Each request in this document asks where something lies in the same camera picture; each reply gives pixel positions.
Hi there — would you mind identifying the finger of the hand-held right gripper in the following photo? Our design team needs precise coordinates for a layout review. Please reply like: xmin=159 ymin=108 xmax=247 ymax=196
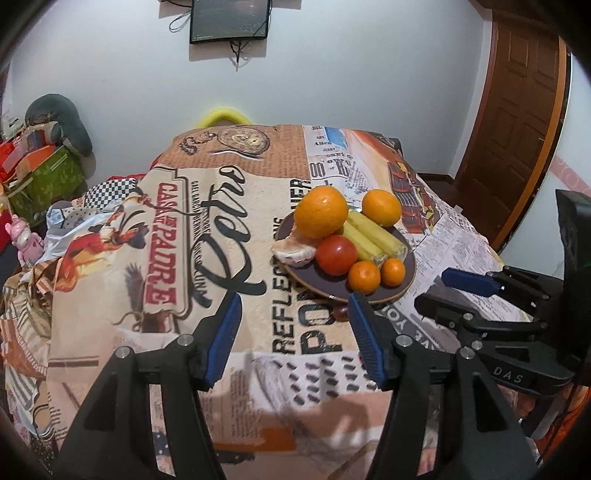
xmin=441 ymin=265 xmax=564 ymax=317
xmin=414 ymin=293 xmax=555 ymax=344

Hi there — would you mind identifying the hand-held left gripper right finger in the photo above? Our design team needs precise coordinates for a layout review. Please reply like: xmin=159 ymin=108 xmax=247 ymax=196
xmin=348 ymin=292 xmax=539 ymax=480

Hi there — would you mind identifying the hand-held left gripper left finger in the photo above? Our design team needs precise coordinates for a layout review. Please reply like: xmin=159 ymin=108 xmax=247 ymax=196
xmin=58 ymin=293 xmax=243 ymax=480

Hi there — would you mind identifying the small tangerine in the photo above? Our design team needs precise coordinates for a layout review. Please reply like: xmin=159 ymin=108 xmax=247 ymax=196
xmin=381 ymin=257 xmax=407 ymax=287
xmin=348 ymin=261 xmax=382 ymax=295

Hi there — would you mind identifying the dark purple plate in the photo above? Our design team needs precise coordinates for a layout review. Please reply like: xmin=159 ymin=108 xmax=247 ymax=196
xmin=276 ymin=210 xmax=416 ymax=304

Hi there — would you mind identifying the red tomato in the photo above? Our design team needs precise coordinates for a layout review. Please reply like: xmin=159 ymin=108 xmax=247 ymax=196
xmin=315 ymin=234 xmax=358 ymax=277

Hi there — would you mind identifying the yellow banana piece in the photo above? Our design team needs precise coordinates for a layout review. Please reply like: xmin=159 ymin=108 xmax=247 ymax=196
xmin=336 ymin=222 xmax=389 ymax=267
xmin=347 ymin=210 xmax=409 ymax=259

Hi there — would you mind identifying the large orange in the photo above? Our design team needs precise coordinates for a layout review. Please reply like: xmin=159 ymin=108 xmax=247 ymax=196
xmin=294 ymin=186 xmax=349 ymax=240
xmin=361 ymin=189 xmax=402 ymax=228

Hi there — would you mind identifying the printed tablecloth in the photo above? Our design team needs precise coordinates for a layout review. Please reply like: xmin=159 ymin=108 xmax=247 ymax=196
xmin=46 ymin=122 xmax=532 ymax=480

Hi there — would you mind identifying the brown wooden door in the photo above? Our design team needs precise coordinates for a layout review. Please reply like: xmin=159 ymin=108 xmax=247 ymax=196
xmin=455 ymin=18 xmax=571 ymax=250

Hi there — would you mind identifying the black-white checkered cloth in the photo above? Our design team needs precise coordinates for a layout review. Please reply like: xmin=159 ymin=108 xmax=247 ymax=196
xmin=83 ymin=178 xmax=144 ymax=210

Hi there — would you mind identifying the patchwork blanket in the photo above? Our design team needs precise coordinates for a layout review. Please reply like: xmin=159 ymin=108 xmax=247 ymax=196
xmin=0 ymin=268 xmax=61 ymax=462

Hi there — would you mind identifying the pink toy figure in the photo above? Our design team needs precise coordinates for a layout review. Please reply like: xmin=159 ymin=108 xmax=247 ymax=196
xmin=6 ymin=215 xmax=44 ymax=266

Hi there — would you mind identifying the green storage bag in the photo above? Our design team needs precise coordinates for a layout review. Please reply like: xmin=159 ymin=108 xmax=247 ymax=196
xmin=7 ymin=148 xmax=88 ymax=222

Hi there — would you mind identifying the orange box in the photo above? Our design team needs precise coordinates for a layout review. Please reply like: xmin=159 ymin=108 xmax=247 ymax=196
xmin=16 ymin=143 xmax=58 ymax=178

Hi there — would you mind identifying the grey plush toy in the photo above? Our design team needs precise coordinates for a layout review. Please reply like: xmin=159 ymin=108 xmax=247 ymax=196
xmin=24 ymin=93 xmax=93 ymax=158

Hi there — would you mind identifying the black monitor cable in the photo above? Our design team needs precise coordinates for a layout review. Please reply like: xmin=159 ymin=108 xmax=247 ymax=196
xmin=228 ymin=39 xmax=252 ymax=70

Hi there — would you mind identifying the small black wall monitor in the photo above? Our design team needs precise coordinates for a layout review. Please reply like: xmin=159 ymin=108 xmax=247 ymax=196
xmin=189 ymin=0 xmax=272 ymax=45

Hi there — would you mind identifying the black television cable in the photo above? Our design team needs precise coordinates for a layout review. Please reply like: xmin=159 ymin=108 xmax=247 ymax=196
xmin=168 ymin=9 xmax=192 ymax=33

